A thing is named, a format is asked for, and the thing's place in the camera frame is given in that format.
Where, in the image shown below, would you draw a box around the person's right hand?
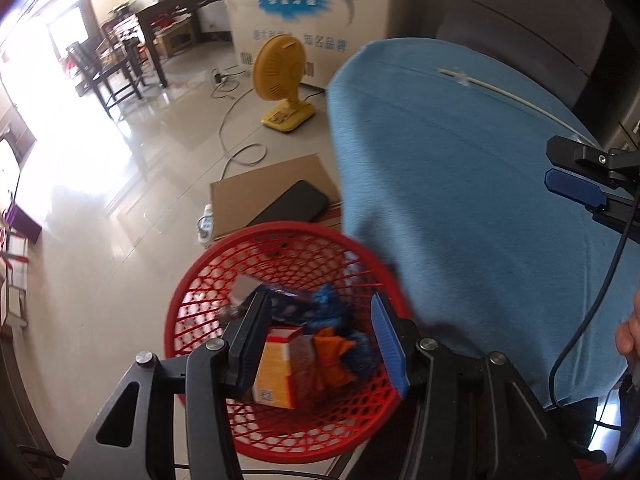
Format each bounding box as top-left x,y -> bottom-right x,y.
615,290 -> 640,373

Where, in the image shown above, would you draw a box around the white chest freezer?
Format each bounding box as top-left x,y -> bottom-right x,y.
220,0 -> 441,92

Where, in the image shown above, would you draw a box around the black smartphone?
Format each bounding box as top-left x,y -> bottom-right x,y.
246,180 -> 331,226

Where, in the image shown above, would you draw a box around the dark blue wrapper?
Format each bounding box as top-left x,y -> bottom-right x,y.
260,282 -> 322,327

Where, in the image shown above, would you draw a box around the wooden stool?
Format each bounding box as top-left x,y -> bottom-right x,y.
152,15 -> 201,59

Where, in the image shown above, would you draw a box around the red plastic mesh basket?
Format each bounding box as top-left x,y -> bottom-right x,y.
164,221 -> 416,461

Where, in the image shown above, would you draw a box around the thin white stick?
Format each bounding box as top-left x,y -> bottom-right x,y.
437,67 -> 597,147

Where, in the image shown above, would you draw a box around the dark wooden chair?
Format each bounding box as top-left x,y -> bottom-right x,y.
67,39 -> 147,119

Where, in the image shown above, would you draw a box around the white cardboard boxes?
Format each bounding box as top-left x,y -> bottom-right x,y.
0,230 -> 32,322

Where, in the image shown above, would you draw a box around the dark wooden table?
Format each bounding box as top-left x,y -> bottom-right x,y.
136,0 -> 226,88

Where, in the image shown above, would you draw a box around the yellow desk fan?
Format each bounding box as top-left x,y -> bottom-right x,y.
251,35 -> 316,134

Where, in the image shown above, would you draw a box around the blue plastic bag bundle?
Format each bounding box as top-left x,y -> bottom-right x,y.
302,284 -> 382,379

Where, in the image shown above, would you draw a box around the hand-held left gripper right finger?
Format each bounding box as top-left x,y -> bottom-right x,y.
371,291 -> 581,480

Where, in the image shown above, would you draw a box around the small orange red box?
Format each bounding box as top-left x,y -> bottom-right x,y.
250,326 -> 304,409

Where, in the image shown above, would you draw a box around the black cable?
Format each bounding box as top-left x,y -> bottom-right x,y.
548,229 -> 632,433

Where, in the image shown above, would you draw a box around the orange brown wrapper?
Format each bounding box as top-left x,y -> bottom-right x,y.
290,327 -> 359,402

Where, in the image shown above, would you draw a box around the white power cable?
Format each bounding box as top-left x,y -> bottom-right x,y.
210,67 -> 271,206

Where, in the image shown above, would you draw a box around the blue tablecloth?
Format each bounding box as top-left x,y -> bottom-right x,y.
325,37 -> 640,408

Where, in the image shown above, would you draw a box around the white power strip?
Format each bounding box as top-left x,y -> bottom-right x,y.
196,203 -> 216,249

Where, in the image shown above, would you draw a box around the brown cardboard sheet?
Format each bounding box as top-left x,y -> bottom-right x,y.
210,152 -> 346,242

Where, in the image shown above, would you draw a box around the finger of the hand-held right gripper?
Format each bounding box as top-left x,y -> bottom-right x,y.
546,136 -> 640,189
545,169 -> 640,241

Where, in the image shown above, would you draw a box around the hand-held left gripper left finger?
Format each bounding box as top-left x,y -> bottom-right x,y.
65,291 -> 272,480

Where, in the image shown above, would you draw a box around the dark sofa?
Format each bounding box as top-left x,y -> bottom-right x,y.
435,0 -> 640,151

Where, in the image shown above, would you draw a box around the purple box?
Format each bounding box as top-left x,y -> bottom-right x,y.
2,203 -> 44,244

